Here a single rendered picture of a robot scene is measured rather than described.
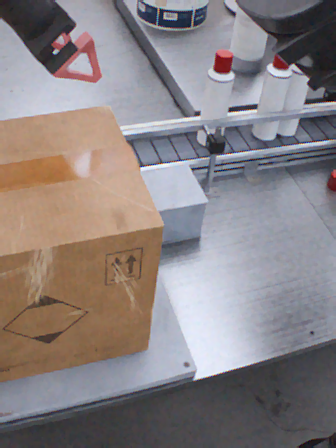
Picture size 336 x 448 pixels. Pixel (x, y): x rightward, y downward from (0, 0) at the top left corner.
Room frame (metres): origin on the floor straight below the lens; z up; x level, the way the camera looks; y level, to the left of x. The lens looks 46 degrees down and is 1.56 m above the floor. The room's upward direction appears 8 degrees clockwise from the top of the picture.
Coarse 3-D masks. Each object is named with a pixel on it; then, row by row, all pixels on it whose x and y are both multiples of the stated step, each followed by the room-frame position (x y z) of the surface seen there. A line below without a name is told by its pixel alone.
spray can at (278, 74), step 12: (276, 60) 0.94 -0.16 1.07; (276, 72) 0.93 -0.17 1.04; (288, 72) 0.94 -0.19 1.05; (264, 84) 0.94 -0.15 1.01; (276, 84) 0.93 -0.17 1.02; (288, 84) 0.94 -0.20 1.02; (264, 96) 0.94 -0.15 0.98; (276, 96) 0.93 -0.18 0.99; (264, 108) 0.93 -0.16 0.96; (276, 108) 0.93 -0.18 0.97; (252, 132) 0.95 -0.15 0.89; (264, 132) 0.93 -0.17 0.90; (276, 132) 0.94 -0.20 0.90
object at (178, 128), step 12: (312, 108) 0.96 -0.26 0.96; (324, 108) 0.97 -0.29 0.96; (216, 120) 0.86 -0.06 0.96; (228, 120) 0.87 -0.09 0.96; (240, 120) 0.88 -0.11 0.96; (252, 120) 0.89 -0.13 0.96; (264, 120) 0.90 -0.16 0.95; (276, 120) 0.91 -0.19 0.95; (132, 132) 0.79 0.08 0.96; (144, 132) 0.80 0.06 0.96; (156, 132) 0.81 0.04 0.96; (168, 132) 0.82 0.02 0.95; (180, 132) 0.83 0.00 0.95
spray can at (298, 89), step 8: (296, 72) 0.96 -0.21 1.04; (296, 80) 0.95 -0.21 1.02; (304, 80) 0.96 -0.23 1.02; (296, 88) 0.95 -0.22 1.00; (304, 88) 0.96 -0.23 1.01; (288, 96) 0.96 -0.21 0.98; (296, 96) 0.95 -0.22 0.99; (304, 96) 0.96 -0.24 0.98; (288, 104) 0.96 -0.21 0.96; (296, 104) 0.95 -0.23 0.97; (280, 120) 0.96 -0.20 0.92; (288, 120) 0.95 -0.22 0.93; (296, 120) 0.96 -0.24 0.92; (280, 128) 0.96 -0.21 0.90; (288, 128) 0.95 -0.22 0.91; (280, 136) 0.95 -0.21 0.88; (288, 136) 0.95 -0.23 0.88
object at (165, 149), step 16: (224, 128) 0.95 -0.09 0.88; (240, 128) 0.96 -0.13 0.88; (304, 128) 1.00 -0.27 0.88; (320, 128) 1.01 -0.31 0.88; (128, 144) 0.86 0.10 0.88; (144, 144) 0.86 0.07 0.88; (160, 144) 0.87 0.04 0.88; (176, 144) 0.88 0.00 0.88; (192, 144) 0.88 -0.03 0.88; (240, 144) 0.91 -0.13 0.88; (256, 144) 0.92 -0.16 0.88; (272, 144) 0.92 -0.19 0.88; (288, 144) 0.93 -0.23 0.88; (144, 160) 0.82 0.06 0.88; (160, 160) 0.82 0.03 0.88; (176, 160) 0.83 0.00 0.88
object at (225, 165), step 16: (304, 144) 0.94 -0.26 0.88; (320, 144) 0.95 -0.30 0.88; (192, 160) 0.84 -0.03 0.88; (208, 160) 0.84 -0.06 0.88; (224, 160) 0.86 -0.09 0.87; (240, 160) 0.87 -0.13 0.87; (256, 160) 0.89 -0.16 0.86; (272, 160) 0.90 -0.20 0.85; (288, 160) 0.93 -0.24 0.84; (304, 160) 0.94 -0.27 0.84; (320, 160) 0.96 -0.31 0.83
